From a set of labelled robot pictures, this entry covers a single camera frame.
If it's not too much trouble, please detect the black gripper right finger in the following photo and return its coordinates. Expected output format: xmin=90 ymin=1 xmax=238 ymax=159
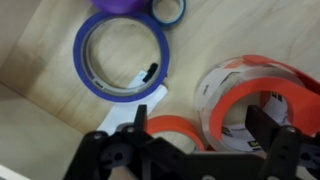
xmin=245 ymin=105 xmax=284 ymax=160

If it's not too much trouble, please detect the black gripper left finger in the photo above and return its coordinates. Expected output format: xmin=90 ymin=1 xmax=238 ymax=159
xmin=134 ymin=104 xmax=147 ymax=139

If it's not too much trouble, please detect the clear tape red dispenser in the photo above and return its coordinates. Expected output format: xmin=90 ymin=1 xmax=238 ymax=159
xmin=195 ymin=55 xmax=320 ymax=152

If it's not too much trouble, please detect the blue masking tape roll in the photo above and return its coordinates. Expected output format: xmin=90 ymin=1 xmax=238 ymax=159
xmin=73 ymin=12 xmax=170 ymax=102

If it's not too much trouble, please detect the red tape roll in drawer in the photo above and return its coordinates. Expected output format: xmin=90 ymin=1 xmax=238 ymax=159
xmin=146 ymin=115 xmax=205 ymax=151

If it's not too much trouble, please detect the small blue-edged tape roll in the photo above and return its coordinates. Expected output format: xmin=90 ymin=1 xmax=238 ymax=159
xmin=149 ymin=0 xmax=186 ymax=29

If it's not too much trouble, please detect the purple tape roll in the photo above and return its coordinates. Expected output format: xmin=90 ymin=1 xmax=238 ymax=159
xmin=89 ymin=0 xmax=149 ymax=14

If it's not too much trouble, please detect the white paper label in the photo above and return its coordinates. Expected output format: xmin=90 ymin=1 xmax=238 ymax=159
xmin=97 ymin=85 xmax=168 ymax=135

